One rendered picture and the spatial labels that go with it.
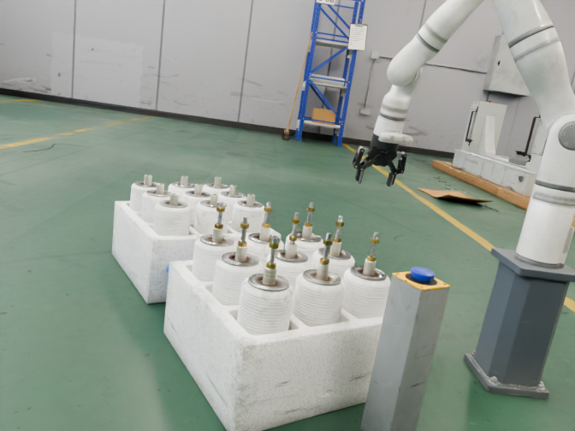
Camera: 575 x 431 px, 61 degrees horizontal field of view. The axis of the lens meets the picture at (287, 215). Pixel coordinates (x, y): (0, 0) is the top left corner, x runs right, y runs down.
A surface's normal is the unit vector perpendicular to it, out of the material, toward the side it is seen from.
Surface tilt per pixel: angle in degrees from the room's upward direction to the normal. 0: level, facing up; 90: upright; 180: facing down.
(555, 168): 90
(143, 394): 0
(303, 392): 90
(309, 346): 90
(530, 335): 90
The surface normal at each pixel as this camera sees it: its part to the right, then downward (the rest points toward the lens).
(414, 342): 0.51, 0.28
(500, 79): 0.04, 0.25
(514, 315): -0.68, 0.08
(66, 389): 0.14, -0.96
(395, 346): -0.85, 0.00
